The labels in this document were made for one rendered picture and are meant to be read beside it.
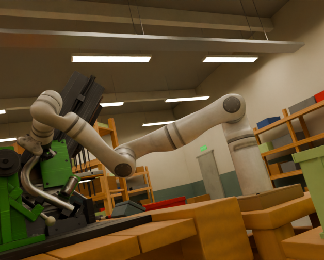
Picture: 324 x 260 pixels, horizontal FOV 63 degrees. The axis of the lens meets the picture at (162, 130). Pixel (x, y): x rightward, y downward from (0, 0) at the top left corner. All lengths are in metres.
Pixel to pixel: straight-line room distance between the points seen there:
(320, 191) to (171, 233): 0.29
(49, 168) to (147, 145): 0.43
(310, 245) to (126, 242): 0.35
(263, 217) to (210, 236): 0.14
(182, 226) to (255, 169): 0.36
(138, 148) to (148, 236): 0.47
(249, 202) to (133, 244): 0.36
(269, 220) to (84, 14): 4.94
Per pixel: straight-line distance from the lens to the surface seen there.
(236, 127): 0.94
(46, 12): 5.24
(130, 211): 1.07
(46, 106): 0.85
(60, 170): 1.16
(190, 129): 0.89
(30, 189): 1.08
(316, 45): 6.84
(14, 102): 8.74
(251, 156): 0.88
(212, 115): 0.89
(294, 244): 0.65
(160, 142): 0.91
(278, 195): 0.81
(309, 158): 0.55
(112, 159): 0.90
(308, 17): 7.06
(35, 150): 0.97
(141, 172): 10.16
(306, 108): 6.18
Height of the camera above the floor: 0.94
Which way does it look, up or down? 14 degrees up
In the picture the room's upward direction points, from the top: 13 degrees counter-clockwise
